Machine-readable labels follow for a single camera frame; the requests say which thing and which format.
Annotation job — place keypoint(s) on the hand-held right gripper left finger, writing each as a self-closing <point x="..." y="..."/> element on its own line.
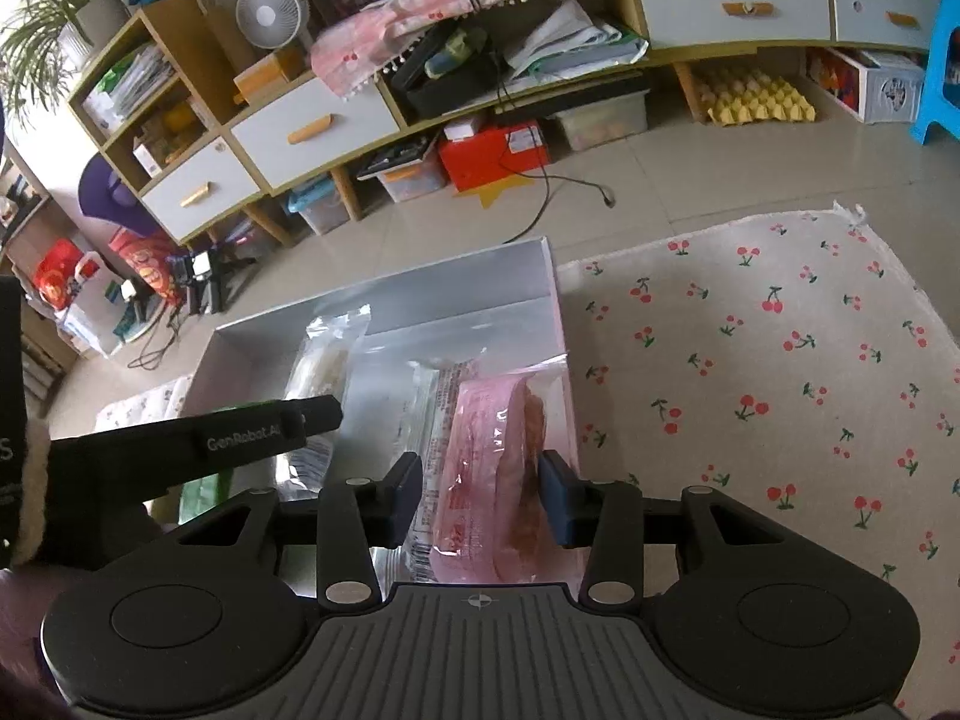
<point x="401" y="499"/>

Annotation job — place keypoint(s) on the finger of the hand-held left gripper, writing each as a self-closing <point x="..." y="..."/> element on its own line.
<point x="225" y="439"/>

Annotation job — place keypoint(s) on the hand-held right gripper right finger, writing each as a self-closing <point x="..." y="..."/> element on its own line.
<point x="559" y="499"/>

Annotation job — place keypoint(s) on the green snack packet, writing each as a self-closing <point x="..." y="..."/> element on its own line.
<point x="202" y="495"/>

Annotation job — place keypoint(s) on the pink snack packet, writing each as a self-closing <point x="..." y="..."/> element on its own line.
<point x="487" y="465"/>

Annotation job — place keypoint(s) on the clear packet of beige pastry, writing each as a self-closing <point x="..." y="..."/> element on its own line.
<point x="322" y="367"/>

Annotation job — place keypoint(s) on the grey cardboard box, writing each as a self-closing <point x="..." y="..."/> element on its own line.
<point x="450" y="300"/>

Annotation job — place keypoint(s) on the person's left forearm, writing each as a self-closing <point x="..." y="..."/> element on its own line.
<point x="30" y="495"/>

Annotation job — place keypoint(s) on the white floral cloth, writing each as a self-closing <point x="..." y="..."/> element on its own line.
<point x="142" y="405"/>

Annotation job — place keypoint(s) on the white plastic bag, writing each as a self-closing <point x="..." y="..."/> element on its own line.
<point x="97" y="319"/>

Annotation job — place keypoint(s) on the red and white shopping bag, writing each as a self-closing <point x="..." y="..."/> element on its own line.
<point x="56" y="274"/>

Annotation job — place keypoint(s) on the wooden side shelf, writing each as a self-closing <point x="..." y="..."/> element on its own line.
<point x="30" y="240"/>

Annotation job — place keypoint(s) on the black tripod device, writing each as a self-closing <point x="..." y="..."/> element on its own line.
<point x="202" y="281"/>

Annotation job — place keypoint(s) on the red printed bag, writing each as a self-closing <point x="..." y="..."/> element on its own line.
<point x="146" y="262"/>

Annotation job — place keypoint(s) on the purple fabric item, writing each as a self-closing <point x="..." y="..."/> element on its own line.
<point x="112" y="202"/>

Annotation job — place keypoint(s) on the cherry print mat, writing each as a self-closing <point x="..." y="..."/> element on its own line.
<point x="750" y="360"/>

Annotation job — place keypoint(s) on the white carton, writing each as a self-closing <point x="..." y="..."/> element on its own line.
<point x="147" y="157"/>

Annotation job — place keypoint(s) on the clear bin with blue lid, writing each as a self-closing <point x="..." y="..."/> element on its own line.
<point x="322" y="214"/>

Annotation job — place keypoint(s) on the white cabinet drawer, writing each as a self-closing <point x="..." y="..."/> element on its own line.
<point x="217" y="180"/>
<point x="690" y="7"/>
<point x="352" y="127"/>
<point x="862" y="11"/>

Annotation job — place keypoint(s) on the yellow round fruit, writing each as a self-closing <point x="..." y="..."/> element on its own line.
<point x="180" y="120"/>

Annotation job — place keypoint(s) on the stack of papers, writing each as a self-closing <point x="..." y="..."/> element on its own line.
<point x="135" y="79"/>

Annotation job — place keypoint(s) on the yellow star floor sticker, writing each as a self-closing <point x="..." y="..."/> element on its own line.
<point x="491" y="195"/>

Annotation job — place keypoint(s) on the clear bin with orange contents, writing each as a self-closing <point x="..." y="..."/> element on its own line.
<point x="412" y="184"/>

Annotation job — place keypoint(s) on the black tablet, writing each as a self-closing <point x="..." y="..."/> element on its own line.
<point x="397" y="157"/>

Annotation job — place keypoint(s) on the red cardboard box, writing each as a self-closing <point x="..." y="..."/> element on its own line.
<point x="487" y="161"/>

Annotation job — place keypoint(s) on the potted green plant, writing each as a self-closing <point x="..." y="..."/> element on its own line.
<point x="45" y="7"/>

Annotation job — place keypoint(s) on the long wooden cabinet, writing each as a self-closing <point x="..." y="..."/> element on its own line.
<point x="420" y="135"/>

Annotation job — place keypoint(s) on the small wooden box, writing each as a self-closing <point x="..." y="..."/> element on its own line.
<point x="262" y="75"/>

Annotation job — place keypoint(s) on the clear bin with dark lid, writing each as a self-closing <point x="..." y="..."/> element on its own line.
<point x="600" y="127"/>

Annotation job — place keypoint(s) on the small white box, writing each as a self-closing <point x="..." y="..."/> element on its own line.
<point x="461" y="130"/>

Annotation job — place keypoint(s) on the black open case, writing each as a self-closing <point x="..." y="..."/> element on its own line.
<point x="442" y="94"/>

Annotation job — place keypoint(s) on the pink cherry print cloth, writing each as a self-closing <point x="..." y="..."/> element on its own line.
<point x="360" y="37"/>

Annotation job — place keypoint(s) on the small white desk fan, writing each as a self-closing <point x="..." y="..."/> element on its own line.
<point x="270" y="13"/>

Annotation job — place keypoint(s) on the yellow egg tray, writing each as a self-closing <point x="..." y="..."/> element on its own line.
<point x="750" y="101"/>

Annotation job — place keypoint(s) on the pile of plastic bags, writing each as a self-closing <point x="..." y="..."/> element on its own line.
<point x="570" y="41"/>

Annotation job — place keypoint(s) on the white decorative box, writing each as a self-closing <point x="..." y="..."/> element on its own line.
<point x="892" y="90"/>

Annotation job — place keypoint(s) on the blue plastic stool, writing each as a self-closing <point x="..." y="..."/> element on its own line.
<point x="937" y="60"/>

